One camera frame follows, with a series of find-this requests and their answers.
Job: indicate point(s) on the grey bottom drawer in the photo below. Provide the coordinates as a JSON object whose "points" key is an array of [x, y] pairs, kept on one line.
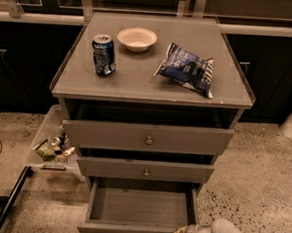
{"points": [[138, 206]]}

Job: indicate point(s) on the grey drawer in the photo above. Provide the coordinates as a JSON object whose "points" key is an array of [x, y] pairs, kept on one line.
{"points": [[147, 170], [148, 138], [138, 206]]}

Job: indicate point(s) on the grey middle drawer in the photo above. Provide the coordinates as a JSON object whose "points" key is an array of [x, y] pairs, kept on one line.
{"points": [[147, 170]]}

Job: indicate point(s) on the grey drawer cabinet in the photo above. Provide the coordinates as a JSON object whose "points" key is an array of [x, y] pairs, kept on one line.
{"points": [[135, 94]]}

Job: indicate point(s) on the grey top drawer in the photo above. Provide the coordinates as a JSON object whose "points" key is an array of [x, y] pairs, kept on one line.
{"points": [[148, 138]]}

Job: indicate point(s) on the clear plastic bin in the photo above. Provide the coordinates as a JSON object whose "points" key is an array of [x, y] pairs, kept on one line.
{"points": [[65, 153]]}

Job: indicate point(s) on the green wrapper in bin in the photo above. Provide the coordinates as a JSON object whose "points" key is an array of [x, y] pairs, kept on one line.
{"points": [[45, 151]]}

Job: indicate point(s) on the blue chip bag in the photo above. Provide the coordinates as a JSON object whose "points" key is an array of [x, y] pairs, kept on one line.
{"points": [[187, 69]]}

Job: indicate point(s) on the white paper bowl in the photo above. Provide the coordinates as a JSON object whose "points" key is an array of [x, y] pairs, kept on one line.
{"points": [[137, 39]]}

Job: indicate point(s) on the blue soda can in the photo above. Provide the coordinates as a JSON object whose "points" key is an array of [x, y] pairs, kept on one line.
{"points": [[103, 54]]}

